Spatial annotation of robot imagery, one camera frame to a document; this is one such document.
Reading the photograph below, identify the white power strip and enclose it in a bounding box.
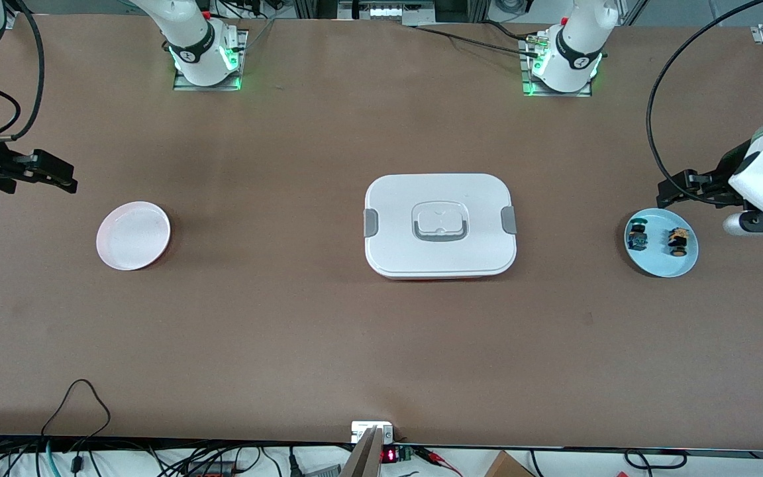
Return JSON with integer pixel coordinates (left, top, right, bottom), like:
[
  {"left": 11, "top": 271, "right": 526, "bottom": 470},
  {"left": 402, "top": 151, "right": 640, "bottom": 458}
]
[{"left": 338, "top": 0, "right": 436, "bottom": 26}]

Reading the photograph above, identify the black coiled cable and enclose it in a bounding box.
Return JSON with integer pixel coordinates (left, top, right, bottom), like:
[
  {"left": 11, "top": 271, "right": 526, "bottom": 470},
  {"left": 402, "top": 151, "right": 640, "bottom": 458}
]
[{"left": 623, "top": 449, "right": 688, "bottom": 470}]

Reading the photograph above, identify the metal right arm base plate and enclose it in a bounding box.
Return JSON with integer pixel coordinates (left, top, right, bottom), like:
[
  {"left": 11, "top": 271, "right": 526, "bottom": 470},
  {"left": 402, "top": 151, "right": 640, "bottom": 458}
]
[{"left": 173, "top": 30, "right": 248, "bottom": 91}]

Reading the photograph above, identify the brown cardboard box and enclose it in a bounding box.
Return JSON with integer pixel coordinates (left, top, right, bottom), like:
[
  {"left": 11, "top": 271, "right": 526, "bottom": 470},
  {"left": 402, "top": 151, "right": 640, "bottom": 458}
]
[{"left": 484, "top": 450, "right": 536, "bottom": 477}]

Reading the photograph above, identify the small white outlet box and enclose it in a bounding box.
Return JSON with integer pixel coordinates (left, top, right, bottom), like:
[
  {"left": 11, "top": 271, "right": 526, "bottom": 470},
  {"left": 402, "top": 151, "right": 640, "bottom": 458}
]
[{"left": 351, "top": 421, "right": 394, "bottom": 443}]

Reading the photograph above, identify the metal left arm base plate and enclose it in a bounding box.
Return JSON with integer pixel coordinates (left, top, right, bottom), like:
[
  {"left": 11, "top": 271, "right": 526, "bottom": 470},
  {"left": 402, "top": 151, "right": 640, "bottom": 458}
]
[{"left": 521, "top": 36, "right": 593, "bottom": 98}]

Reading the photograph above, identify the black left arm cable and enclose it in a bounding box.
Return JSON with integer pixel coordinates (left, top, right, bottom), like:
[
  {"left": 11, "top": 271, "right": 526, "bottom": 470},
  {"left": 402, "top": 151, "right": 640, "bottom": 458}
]
[{"left": 646, "top": 0, "right": 763, "bottom": 199}]

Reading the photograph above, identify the black power adapter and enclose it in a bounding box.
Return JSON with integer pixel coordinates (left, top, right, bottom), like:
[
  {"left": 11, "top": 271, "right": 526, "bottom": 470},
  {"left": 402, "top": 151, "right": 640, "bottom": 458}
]
[{"left": 186, "top": 460, "right": 236, "bottom": 477}]

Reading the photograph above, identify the thin black looped cable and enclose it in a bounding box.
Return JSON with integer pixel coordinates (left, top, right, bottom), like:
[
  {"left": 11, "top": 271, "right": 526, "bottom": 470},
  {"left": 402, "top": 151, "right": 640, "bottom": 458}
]
[{"left": 40, "top": 378, "right": 112, "bottom": 441}]

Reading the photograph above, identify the black cable on table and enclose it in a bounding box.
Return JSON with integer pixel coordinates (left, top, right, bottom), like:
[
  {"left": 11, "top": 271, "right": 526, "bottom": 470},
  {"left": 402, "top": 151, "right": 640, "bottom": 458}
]
[{"left": 411, "top": 23, "right": 544, "bottom": 54}]

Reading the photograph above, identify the pink round plate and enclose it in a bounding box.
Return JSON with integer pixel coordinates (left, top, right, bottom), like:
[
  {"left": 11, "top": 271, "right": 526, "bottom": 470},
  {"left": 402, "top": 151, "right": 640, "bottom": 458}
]
[{"left": 96, "top": 201, "right": 172, "bottom": 271}]

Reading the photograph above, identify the pink storage box white lid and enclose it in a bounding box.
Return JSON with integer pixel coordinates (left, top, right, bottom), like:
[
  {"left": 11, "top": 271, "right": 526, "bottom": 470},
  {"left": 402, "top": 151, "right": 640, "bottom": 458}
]
[{"left": 364, "top": 174, "right": 518, "bottom": 280}]

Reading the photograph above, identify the grey camera mount beam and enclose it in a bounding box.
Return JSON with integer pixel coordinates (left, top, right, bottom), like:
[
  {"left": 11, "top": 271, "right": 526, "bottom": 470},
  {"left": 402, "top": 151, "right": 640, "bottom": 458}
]
[{"left": 340, "top": 427, "right": 383, "bottom": 477}]

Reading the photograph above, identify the red clip lead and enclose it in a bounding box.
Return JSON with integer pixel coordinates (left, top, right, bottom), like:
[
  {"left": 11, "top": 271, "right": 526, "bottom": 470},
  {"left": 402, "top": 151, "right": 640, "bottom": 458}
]
[{"left": 418, "top": 447, "right": 463, "bottom": 476}]

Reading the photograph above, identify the light blue round plate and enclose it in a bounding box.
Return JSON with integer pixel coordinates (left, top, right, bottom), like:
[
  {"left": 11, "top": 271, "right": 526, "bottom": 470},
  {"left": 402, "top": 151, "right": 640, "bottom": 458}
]
[{"left": 624, "top": 208, "right": 699, "bottom": 278}]

